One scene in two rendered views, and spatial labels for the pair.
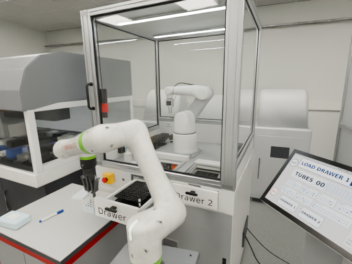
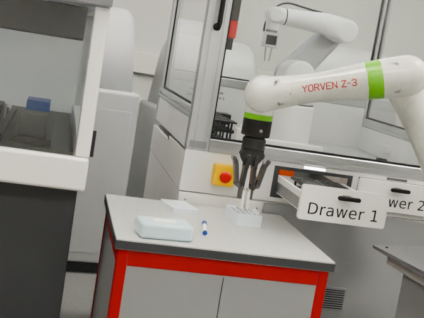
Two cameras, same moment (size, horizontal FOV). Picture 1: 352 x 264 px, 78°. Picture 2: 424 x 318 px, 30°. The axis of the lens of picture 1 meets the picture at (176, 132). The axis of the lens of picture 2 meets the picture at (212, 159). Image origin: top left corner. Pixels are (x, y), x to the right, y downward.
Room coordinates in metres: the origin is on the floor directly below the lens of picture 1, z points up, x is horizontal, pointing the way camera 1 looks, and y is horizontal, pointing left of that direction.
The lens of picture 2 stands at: (-0.67, 2.15, 1.29)
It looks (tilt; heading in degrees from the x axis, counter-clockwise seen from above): 8 degrees down; 323
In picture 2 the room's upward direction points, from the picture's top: 9 degrees clockwise
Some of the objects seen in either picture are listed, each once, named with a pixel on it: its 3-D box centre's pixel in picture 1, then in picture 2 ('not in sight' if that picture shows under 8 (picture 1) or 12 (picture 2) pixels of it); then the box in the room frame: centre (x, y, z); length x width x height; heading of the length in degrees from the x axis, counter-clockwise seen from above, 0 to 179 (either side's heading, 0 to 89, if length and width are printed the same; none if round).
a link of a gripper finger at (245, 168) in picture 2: (88, 183); (244, 171); (1.26, 0.55, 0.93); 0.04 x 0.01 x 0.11; 160
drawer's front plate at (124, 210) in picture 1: (116, 211); (343, 206); (1.03, 0.32, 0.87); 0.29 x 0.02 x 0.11; 65
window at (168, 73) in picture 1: (152, 94); (351, 19); (1.32, 0.14, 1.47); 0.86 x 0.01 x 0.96; 65
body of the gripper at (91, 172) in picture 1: (89, 173); (252, 151); (1.25, 0.54, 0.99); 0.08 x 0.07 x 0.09; 70
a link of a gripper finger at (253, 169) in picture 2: (92, 184); (253, 172); (1.25, 0.52, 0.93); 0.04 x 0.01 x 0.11; 160
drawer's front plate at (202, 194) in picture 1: (193, 195); (394, 197); (1.18, -0.10, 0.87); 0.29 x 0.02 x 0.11; 65
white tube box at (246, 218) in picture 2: (95, 204); (243, 216); (1.26, 0.53, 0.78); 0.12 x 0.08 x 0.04; 160
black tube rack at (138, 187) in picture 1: (138, 195); (322, 195); (1.21, 0.24, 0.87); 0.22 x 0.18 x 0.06; 155
